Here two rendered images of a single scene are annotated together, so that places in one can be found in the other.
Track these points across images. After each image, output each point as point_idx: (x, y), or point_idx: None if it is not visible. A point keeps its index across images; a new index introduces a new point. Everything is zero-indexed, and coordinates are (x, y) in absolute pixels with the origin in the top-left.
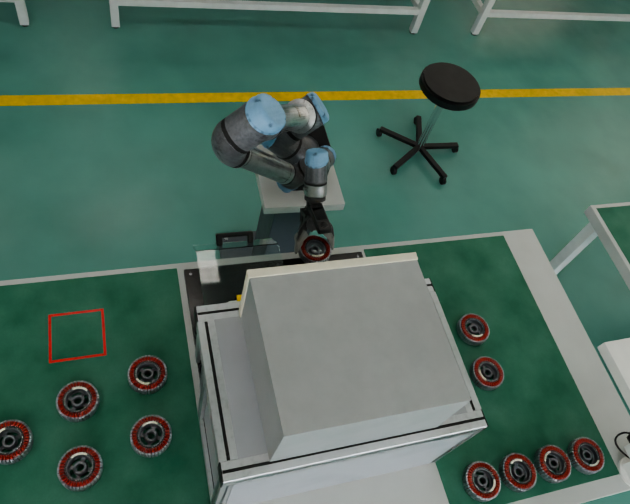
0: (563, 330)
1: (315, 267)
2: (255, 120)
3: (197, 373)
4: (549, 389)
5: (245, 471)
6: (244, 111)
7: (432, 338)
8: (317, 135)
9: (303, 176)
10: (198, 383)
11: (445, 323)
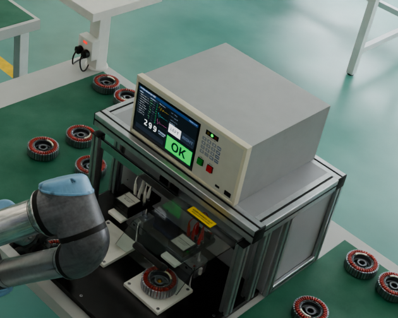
0: None
1: (206, 117)
2: (90, 185)
3: (235, 312)
4: (62, 105)
5: (330, 166)
6: (84, 196)
7: (201, 60)
8: None
9: (0, 254)
10: (242, 308)
11: (131, 100)
